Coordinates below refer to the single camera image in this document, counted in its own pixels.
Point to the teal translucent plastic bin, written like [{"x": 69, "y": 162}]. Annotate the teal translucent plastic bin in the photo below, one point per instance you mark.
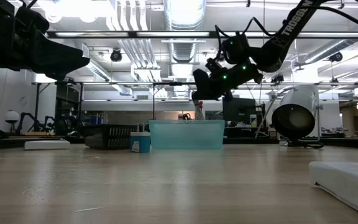
[{"x": 186, "y": 135}]

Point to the white printed box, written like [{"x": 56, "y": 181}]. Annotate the white printed box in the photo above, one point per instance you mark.
[{"x": 47, "y": 145}]

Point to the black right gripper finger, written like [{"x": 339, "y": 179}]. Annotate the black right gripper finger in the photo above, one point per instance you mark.
[
  {"x": 204, "y": 92},
  {"x": 203, "y": 77}
]

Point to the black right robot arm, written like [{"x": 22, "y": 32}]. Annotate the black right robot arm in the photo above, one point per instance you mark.
[{"x": 278, "y": 43}]

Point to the blue storage box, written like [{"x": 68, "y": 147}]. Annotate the blue storage box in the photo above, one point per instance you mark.
[{"x": 98, "y": 119}]

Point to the black computer monitor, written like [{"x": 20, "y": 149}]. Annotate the black computer monitor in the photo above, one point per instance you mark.
[{"x": 238, "y": 110}]

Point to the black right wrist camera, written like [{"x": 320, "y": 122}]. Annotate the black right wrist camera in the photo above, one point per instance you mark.
[{"x": 214, "y": 66}]

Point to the black background robot arm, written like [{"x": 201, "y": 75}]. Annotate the black background robot arm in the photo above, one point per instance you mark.
[{"x": 26, "y": 118}]

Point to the white globe lamp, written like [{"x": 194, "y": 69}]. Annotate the white globe lamp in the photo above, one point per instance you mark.
[{"x": 12, "y": 116}]

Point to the black background metal frame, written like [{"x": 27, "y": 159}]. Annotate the black background metal frame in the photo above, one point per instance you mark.
[{"x": 98, "y": 83}]

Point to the white cylindrical lamp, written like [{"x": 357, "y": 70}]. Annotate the white cylindrical lamp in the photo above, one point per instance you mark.
[{"x": 294, "y": 119}]

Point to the dark shelf cabinet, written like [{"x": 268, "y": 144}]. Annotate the dark shelf cabinet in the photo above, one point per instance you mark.
[{"x": 68, "y": 102}]

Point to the silver ventilation duct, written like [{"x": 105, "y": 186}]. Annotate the silver ventilation duct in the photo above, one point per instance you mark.
[{"x": 185, "y": 15}]

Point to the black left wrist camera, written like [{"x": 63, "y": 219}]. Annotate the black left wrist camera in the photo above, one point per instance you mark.
[{"x": 33, "y": 20}]

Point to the black mesh basket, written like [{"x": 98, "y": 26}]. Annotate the black mesh basket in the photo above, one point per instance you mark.
[{"x": 117, "y": 137}]

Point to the small blue white charger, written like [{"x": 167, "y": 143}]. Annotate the small blue white charger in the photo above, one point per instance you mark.
[{"x": 140, "y": 143}]

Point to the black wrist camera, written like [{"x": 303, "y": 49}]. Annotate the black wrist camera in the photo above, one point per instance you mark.
[
  {"x": 214, "y": 66},
  {"x": 33, "y": 20}
]

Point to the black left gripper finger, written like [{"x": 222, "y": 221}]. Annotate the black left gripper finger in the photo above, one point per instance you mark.
[
  {"x": 59, "y": 74},
  {"x": 61, "y": 56}
]

